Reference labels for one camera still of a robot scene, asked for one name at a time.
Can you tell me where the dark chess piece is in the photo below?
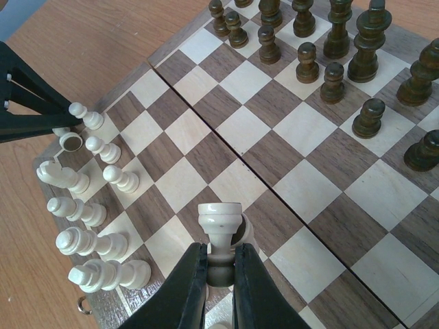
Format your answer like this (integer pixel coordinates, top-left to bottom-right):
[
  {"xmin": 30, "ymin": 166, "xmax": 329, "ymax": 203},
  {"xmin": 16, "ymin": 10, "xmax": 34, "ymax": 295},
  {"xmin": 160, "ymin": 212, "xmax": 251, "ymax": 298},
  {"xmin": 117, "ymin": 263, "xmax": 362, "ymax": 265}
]
[
  {"xmin": 209, "ymin": 0, "xmax": 230, "ymax": 37},
  {"xmin": 404, "ymin": 130, "xmax": 438, "ymax": 172},
  {"xmin": 396, "ymin": 38, "xmax": 438, "ymax": 106},
  {"xmin": 259, "ymin": 0, "xmax": 283, "ymax": 28}
]

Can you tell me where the white chess king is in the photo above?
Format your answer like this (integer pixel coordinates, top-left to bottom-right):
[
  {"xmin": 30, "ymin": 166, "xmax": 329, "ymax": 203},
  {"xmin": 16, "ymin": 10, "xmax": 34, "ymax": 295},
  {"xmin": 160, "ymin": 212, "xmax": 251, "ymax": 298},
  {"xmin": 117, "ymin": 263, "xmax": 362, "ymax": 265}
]
[{"xmin": 68, "ymin": 259, "xmax": 152, "ymax": 293}]

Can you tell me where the white chess pawn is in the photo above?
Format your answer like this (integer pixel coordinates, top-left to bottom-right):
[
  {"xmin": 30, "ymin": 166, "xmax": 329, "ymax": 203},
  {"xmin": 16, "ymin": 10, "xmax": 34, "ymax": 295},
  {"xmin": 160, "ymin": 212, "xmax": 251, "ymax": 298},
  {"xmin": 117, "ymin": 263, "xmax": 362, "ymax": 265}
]
[{"xmin": 198, "ymin": 202, "xmax": 260, "ymax": 288}]

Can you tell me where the white chess knight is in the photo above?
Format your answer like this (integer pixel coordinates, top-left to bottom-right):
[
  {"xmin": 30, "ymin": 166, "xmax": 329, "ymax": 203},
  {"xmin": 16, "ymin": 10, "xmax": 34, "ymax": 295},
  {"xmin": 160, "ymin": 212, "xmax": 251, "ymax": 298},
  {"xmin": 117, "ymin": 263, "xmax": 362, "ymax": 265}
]
[{"xmin": 36, "ymin": 160, "xmax": 90, "ymax": 194}]

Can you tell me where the white chess rook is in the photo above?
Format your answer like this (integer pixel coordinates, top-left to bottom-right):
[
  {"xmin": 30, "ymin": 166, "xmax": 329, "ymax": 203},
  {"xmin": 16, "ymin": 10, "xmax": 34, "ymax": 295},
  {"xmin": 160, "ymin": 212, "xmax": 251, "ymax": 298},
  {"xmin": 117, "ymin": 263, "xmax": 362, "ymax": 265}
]
[{"xmin": 52, "ymin": 127, "xmax": 83, "ymax": 152}]

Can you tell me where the white chess queen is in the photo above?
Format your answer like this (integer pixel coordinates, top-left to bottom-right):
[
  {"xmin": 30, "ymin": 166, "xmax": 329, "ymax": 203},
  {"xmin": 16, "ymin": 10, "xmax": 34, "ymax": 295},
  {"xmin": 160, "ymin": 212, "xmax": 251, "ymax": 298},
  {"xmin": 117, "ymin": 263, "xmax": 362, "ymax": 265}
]
[{"xmin": 56, "ymin": 227, "xmax": 128, "ymax": 260}]

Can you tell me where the white chess piece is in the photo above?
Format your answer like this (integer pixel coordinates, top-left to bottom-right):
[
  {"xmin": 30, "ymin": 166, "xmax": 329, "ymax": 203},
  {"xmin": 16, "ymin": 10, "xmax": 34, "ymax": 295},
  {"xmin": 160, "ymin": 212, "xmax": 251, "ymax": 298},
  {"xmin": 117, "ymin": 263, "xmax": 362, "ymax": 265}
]
[
  {"xmin": 69, "ymin": 102, "xmax": 104, "ymax": 130},
  {"xmin": 85, "ymin": 136, "xmax": 121, "ymax": 165},
  {"xmin": 103, "ymin": 165, "xmax": 139, "ymax": 193}
]

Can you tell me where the dark chess pawn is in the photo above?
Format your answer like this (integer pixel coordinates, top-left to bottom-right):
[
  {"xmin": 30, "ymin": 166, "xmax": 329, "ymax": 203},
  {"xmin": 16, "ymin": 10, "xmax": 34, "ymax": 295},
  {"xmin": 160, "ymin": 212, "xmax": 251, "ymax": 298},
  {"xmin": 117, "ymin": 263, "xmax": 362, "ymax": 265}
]
[
  {"xmin": 258, "ymin": 25, "xmax": 281, "ymax": 64},
  {"xmin": 225, "ymin": 11, "xmax": 248, "ymax": 49}
]

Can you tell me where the white chess bishop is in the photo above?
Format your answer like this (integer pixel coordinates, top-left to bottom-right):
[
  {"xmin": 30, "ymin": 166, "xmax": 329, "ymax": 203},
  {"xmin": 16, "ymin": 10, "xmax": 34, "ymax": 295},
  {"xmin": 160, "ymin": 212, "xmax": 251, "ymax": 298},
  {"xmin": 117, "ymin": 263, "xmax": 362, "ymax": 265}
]
[{"xmin": 47, "ymin": 197, "xmax": 107, "ymax": 227}]

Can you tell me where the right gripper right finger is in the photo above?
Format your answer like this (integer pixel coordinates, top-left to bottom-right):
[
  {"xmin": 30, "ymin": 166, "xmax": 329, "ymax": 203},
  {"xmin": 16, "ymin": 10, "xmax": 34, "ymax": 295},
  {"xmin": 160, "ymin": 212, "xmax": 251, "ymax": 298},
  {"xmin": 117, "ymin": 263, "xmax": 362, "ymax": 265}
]
[{"xmin": 233, "ymin": 243, "xmax": 309, "ymax": 328}]

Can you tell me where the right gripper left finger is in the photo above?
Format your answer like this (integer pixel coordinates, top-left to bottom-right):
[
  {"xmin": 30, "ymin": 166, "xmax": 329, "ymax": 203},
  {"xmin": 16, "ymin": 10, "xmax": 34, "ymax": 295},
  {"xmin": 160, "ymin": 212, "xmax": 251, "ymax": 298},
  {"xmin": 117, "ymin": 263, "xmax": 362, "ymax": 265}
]
[{"xmin": 120, "ymin": 243, "xmax": 208, "ymax": 329}]

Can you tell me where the wooden chess board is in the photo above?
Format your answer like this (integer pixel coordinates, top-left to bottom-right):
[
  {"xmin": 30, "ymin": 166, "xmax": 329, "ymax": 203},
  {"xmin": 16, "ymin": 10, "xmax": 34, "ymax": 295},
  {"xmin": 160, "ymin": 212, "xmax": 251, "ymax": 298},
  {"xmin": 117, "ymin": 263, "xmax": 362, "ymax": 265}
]
[{"xmin": 34, "ymin": 1, "xmax": 438, "ymax": 328}]

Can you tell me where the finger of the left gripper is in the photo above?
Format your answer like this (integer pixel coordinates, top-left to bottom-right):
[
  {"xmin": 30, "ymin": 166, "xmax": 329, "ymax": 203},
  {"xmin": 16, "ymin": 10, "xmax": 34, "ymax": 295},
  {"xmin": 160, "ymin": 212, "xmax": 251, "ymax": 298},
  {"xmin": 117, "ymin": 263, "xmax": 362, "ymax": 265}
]
[{"xmin": 1, "ymin": 42, "xmax": 81, "ymax": 143}]

